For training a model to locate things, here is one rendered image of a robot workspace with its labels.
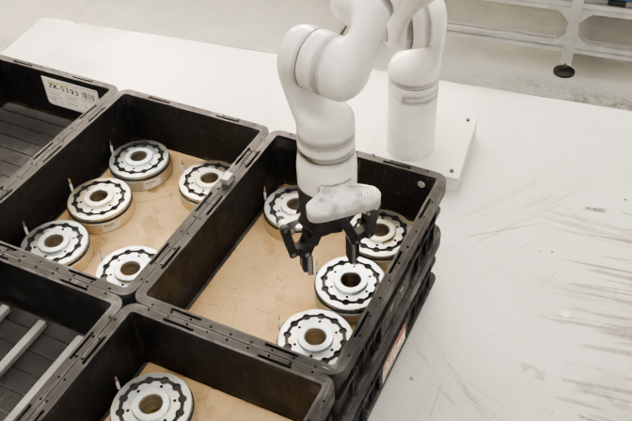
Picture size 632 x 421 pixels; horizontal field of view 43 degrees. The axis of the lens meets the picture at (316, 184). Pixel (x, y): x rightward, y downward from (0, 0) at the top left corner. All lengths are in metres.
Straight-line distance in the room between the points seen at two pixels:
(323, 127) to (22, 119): 0.83
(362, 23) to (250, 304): 0.48
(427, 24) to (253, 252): 0.47
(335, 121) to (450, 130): 0.72
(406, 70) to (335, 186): 0.51
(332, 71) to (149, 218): 0.56
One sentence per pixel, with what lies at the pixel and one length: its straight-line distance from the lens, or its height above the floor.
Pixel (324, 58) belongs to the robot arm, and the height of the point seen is 1.26.
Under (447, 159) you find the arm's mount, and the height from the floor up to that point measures 0.74.
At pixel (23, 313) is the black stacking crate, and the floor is 0.83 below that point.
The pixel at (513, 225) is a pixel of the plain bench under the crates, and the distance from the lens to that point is 1.49.
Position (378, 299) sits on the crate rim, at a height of 0.93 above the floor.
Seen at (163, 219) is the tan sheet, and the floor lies 0.83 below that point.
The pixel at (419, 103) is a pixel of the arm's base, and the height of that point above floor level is 0.88.
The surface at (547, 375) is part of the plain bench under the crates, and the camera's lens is 1.28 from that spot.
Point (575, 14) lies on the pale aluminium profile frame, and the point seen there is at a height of 0.25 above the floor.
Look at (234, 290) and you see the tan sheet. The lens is 1.19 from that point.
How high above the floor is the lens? 1.72
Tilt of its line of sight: 41 degrees down
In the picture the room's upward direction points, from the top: 2 degrees counter-clockwise
